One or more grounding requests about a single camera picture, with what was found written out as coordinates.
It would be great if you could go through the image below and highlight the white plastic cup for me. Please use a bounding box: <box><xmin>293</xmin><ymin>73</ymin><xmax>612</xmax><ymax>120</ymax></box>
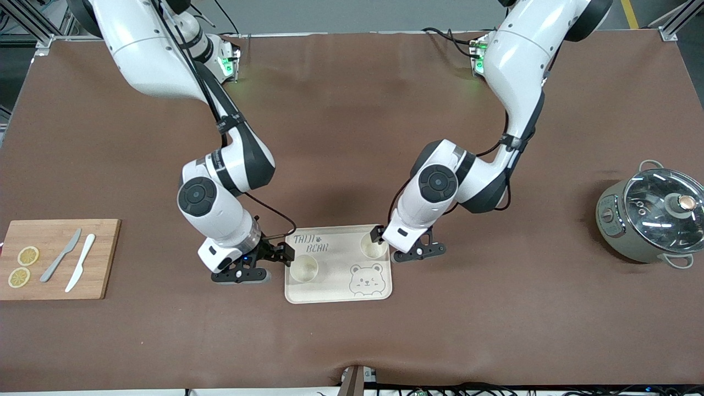
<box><xmin>360</xmin><ymin>233</ymin><xmax>389</xmax><ymax>260</ymax></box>
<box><xmin>290</xmin><ymin>255</ymin><xmax>320</xmax><ymax>284</ymax></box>

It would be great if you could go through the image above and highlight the cream tray with bear print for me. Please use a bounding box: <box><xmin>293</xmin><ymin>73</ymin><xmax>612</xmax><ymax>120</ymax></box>
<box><xmin>284</xmin><ymin>224</ymin><xmax>393</xmax><ymax>304</ymax></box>

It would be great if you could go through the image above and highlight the white plastic knife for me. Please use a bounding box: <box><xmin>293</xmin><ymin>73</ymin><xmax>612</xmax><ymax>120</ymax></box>
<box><xmin>64</xmin><ymin>234</ymin><xmax>96</xmax><ymax>293</ymax></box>

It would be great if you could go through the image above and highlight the grey plastic knife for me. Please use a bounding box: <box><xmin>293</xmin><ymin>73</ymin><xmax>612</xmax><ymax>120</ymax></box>
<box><xmin>40</xmin><ymin>228</ymin><xmax>83</xmax><ymax>283</ymax></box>

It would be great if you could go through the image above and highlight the grey electric cooking pot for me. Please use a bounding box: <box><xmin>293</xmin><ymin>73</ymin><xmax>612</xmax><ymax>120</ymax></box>
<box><xmin>596</xmin><ymin>159</ymin><xmax>704</xmax><ymax>269</ymax></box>

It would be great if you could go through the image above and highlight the glass pot lid with knob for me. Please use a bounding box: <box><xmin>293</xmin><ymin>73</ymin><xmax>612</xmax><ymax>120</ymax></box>
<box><xmin>624</xmin><ymin>168</ymin><xmax>704</xmax><ymax>254</ymax></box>

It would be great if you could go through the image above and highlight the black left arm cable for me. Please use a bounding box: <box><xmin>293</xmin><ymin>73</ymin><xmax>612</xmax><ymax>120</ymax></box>
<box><xmin>388</xmin><ymin>49</ymin><xmax>551</xmax><ymax>226</ymax></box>

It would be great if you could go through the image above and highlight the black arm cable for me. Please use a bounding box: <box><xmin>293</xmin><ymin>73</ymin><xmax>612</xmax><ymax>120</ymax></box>
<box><xmin>148</xmin><ymin>0</ymin><xmax>298</xmax><ymax>248</ymax></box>
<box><xmin>388</xmin><ymin>49</ymin><xmax>551</xmax><ymax>226</ymax></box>

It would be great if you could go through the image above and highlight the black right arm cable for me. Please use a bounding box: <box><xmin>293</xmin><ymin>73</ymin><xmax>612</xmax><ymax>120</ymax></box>
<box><xmin>148</xmin><ymin>0</ymin><xmax>298</xmax><ymax>248</ymax></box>

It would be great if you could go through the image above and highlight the grey metal mounting post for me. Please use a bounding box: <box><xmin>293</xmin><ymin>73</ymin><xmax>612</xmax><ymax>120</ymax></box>
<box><xmin>338</xmin><ymin>364</ymin><xmax>379</xmax><ymax>396</ymax></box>

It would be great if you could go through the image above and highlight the black base cable bundle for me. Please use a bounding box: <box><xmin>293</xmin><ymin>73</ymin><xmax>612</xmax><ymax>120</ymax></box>
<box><xmin>421</xmin><ymin>26</ymin><xmax>480</xmax><ymax>59</ymax></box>

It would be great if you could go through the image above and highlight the thin black base cable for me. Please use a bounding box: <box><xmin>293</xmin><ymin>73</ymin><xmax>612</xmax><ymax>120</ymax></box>
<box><xmin>212</xmin><ymin>0</ymin><xmax>251</xmax><ymax>39</ymax></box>

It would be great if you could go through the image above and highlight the aluminium frame rail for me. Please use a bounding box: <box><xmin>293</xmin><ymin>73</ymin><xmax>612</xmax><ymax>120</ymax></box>
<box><xmin>0</xmin><ymin>0</ymin><xmax>80</xmax><ymax>56</ymax></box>
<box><xmin>649</xmin><ymin>0</ymin><xmax>704</xmax><ymax>42</ymax></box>

